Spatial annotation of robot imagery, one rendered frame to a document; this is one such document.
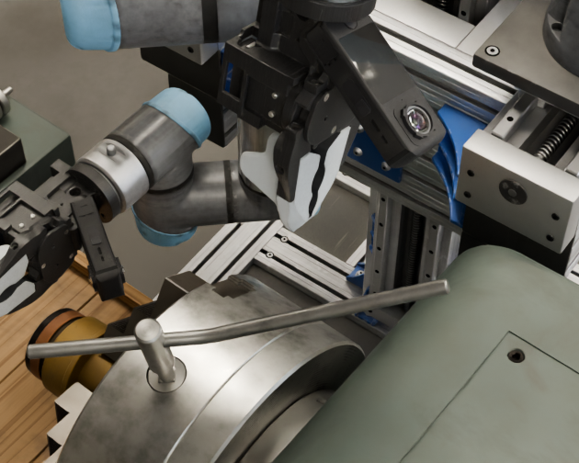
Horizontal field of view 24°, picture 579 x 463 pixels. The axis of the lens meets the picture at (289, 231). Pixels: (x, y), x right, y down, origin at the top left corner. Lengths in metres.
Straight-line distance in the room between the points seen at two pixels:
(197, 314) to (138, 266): 1.59
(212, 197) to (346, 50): 0.66
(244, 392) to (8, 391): 0.50
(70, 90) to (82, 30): 1.88
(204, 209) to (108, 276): 0.23
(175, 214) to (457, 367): 0.54
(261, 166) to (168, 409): 0.24
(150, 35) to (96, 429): 0.35
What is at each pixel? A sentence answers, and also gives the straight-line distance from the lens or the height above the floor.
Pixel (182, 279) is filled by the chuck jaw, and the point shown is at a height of 1.20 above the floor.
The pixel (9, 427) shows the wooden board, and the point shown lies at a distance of 1.53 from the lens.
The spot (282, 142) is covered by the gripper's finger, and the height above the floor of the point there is 1.49.
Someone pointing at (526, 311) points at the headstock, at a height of 1.26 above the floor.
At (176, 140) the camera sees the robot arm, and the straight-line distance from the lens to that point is 1.47.
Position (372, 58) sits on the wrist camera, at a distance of 0.91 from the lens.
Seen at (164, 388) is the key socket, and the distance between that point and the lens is 1.12.
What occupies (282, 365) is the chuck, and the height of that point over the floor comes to 1.23.
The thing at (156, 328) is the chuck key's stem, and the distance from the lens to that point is 1.05.
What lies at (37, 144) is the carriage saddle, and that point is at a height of 0.92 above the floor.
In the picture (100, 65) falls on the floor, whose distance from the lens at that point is 3.14.
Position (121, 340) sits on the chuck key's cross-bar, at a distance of 1.06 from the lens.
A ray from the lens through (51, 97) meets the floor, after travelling 3.09.
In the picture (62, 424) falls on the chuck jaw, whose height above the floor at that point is 1.10.
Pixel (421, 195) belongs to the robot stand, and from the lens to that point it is 1.75.
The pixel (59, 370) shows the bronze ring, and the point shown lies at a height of 1.10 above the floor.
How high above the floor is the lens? 2.18
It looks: 51 degrees down
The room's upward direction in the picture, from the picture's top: straight up
